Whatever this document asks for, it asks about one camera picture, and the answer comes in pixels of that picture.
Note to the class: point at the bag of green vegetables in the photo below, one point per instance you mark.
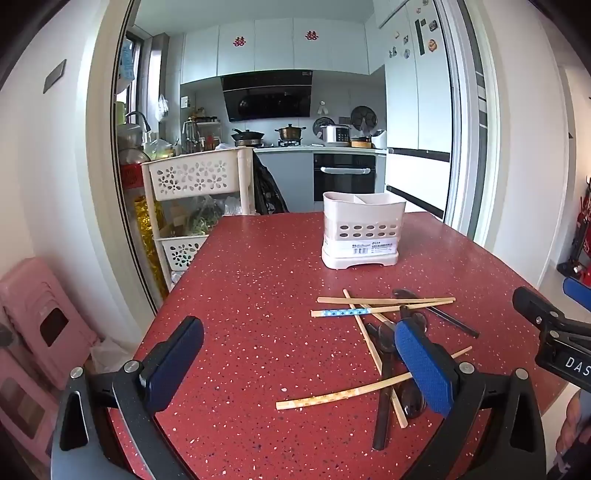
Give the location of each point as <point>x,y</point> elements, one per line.
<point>203,219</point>

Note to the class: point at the green plastic container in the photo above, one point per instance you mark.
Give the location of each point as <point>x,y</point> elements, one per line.
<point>120,113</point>

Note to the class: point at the kitchen faucet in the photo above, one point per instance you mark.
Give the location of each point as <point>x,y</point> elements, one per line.
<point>143,121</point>

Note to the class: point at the white dotted bamboo chopstick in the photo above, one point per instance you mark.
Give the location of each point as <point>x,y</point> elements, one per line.
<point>332,396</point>

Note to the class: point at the white kitchen appliance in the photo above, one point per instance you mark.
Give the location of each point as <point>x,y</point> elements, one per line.
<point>378,139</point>

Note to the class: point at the red plastic basket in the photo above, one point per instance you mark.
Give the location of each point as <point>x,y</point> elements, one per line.
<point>131,175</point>

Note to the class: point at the blue printed hanging bag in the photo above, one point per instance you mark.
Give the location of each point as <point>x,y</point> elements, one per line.
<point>126,62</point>

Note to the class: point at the grey wall plate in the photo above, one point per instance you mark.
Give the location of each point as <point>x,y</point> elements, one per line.
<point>54,76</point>

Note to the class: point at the blue patterned chopstick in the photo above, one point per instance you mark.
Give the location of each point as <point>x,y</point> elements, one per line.
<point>337,312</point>

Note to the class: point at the black hanging bag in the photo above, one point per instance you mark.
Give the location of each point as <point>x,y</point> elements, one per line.
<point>268,189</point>

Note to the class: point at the black built-in oven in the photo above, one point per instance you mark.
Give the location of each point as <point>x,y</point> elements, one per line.
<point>344,184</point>

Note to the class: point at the person's right hand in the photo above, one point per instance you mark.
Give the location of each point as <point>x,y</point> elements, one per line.
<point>575,420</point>

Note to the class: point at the white wall hook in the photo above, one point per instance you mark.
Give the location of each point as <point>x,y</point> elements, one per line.
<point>322,107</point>

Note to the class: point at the brass cooking pot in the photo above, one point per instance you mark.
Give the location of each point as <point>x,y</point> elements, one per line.
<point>290,132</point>

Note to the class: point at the crumpled clear plastic bag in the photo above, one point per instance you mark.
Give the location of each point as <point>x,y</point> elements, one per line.
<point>233,207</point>

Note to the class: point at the white upper cabinets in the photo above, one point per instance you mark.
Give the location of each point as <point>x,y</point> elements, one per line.
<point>277,46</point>

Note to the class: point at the hanging clear plastic bag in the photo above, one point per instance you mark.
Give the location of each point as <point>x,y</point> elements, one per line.
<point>162,108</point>

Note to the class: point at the black range hood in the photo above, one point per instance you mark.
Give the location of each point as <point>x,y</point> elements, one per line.
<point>268,99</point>

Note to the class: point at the red and black appliance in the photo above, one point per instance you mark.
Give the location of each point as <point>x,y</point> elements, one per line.
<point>581,249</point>

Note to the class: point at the fridge magnets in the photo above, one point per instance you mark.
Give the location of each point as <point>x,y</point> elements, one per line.
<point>421,34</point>

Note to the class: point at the wooden steamer basket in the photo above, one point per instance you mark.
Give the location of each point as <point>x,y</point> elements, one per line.
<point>361,143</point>

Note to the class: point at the metal spice rack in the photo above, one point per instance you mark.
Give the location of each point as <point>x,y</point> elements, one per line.
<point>198,136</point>

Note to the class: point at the white flower-cutout storage trolley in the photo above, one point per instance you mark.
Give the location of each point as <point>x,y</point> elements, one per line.
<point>194,175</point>

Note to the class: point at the grey lower cabinet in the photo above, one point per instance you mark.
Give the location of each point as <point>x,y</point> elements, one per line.
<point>286,180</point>

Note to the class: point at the steel basin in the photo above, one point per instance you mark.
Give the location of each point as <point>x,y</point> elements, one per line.
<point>129,136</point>

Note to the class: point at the red paper decal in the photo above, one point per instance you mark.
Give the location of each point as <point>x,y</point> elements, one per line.
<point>239,42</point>
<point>311,35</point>

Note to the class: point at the black wok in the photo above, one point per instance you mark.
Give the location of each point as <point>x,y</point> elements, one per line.
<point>247,136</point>

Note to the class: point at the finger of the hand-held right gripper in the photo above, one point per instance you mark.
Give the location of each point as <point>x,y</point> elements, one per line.
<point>577,288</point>
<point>531,304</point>

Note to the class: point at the white plastic utensil holder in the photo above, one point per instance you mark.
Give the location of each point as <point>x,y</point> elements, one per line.
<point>364,217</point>

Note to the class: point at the silver rice cooker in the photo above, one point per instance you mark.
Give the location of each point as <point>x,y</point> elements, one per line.
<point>334,135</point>

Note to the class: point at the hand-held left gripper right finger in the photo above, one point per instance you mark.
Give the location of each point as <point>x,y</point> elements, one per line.
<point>422,364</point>

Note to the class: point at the white refrigerator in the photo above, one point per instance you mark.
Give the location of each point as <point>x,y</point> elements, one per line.
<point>415,115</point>

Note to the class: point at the pink plastic stool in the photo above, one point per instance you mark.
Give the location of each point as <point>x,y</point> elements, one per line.
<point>23,410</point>
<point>41,323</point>

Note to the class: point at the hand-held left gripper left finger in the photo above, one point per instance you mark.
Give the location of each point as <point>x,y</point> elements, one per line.
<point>178,355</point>

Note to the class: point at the white plastic bag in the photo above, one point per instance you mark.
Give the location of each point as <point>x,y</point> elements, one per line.
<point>111,357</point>

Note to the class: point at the white sliding door frame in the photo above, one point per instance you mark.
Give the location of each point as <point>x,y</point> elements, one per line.
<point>99,138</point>

